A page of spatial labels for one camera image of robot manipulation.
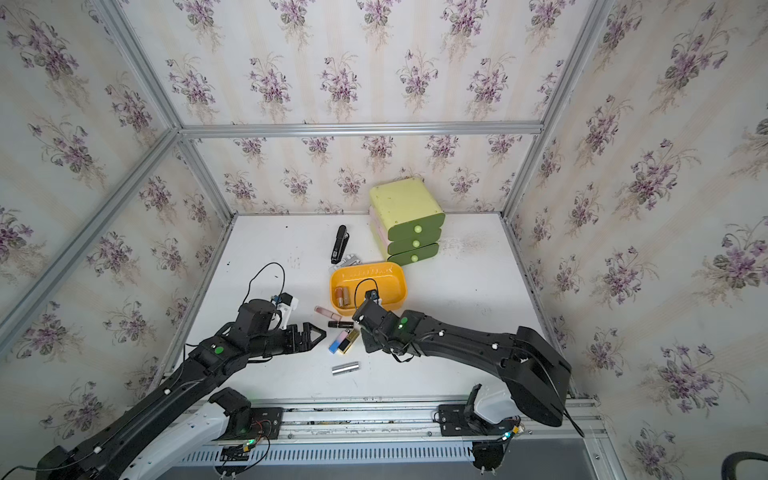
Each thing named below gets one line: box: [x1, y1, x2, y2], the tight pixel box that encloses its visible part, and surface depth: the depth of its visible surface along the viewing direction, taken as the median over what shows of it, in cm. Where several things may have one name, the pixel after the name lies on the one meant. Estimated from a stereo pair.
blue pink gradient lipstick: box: [328, 330, 348, 354], surface depth 88 cm
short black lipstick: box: [328, 321, 354, 328], surface depth 92 cm
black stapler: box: [331, 224, 350, 264], surface depth 109 cm
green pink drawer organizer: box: [369, 177, 445, 267], surface depth 97 cm
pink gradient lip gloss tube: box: [314, 305, 343, 321], surface depth 95 cm
